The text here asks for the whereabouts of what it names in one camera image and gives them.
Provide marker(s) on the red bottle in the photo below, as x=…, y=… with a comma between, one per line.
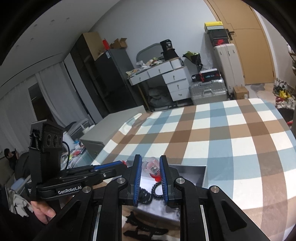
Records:
x=106, y=44

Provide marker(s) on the black wrapped bouquet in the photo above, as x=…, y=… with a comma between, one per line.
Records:
x=193, y=59

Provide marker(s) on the open cardboard box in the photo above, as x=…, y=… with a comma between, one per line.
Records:
x=119, y=43

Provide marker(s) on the small black box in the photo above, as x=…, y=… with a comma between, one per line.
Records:
x=196, y=78

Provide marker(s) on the white desk with drawers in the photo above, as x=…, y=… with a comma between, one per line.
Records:
x=175, y=83

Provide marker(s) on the cluttered side table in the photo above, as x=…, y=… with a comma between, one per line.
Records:
x=76, y=153

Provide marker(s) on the silver suitcase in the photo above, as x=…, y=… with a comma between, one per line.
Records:
x=208, y=92

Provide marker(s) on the flat cardboard sheet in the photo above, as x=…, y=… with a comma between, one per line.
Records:
x=93, y=44

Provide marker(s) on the black and red shoe box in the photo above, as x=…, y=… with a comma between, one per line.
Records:
x=220, y=41

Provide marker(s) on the person's left hand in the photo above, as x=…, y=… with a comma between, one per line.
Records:
x=42, y=212

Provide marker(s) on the grey floor mat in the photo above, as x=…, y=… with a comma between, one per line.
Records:
x=258, y=87

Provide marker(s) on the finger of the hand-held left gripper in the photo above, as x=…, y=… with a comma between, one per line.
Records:
x=115, y=173
x=108, y=165

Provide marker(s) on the plaid blanket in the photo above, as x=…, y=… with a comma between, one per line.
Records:
x=219, y=143

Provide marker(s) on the black hair claw clip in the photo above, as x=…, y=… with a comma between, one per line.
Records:
x=143, y=229

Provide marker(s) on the brown cardboard box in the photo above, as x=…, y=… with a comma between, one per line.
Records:
x=241, y=93

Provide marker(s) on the black refrigerator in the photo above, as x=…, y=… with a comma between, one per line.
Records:
x=115, y=81

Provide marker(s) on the grey cloth bundle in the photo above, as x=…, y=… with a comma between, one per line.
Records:
x=158, y=98

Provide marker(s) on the grey bedside cabinet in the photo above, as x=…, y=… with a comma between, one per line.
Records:
x=111, y=129

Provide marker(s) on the yellow shoe box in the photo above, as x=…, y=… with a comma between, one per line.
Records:
x=214, y=25

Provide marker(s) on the clutter of desk items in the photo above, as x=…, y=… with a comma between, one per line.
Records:
x=145, y=66

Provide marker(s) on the grey framed mirror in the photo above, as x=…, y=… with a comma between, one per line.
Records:
x=148, y=52

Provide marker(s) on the white suitcase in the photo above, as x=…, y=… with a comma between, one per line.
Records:
x=227, y=67

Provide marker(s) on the wooden door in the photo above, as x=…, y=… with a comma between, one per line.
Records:
x=249, y=46

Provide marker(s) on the black and red case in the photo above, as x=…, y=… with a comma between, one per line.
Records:
x=210, y=75

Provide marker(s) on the pile of shoes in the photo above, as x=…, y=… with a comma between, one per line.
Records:
x=284, y=93

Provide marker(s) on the silver box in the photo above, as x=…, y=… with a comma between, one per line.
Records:
x=192, y=176

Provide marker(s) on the grey and white cloth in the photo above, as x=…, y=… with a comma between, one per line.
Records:
x=20, y=201

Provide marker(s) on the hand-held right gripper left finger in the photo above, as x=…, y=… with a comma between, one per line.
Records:
x=137, y=178

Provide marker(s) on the white curtain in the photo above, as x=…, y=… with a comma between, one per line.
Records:
x=18, y=111

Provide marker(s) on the clear and red ornament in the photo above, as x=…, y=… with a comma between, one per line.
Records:
x=151, y=169

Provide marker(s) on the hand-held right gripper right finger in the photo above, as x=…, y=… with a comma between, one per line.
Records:
x=163, y=178

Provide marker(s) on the black bag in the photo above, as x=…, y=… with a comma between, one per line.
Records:
x=169, y=49

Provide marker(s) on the dark wardrobe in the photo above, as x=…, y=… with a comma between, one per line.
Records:
x=83, y=69

